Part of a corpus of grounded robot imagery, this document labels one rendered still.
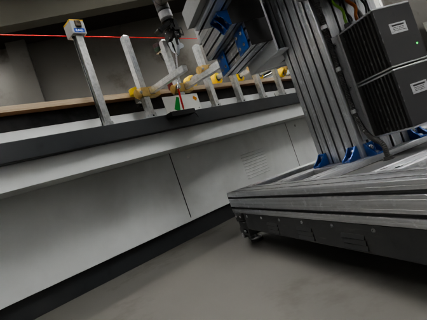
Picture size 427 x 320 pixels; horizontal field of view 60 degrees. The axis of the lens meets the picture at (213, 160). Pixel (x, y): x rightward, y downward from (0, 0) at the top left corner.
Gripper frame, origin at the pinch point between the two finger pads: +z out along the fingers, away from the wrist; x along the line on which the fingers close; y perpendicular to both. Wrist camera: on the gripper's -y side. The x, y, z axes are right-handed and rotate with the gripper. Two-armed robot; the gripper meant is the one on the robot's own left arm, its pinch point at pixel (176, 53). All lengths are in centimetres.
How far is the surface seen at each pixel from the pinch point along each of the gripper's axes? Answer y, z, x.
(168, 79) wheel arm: -22.7, 17.9, -11.9
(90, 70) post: -51, 3, 6
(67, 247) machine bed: -81, 77, 27
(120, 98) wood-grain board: -30.1, 13.8, 22.0
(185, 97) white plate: -0.4, 24.0, 5.4
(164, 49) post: -1.4, -5.8, 6.8
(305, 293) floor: -74, 100, -89
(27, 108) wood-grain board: -79, 12, 21
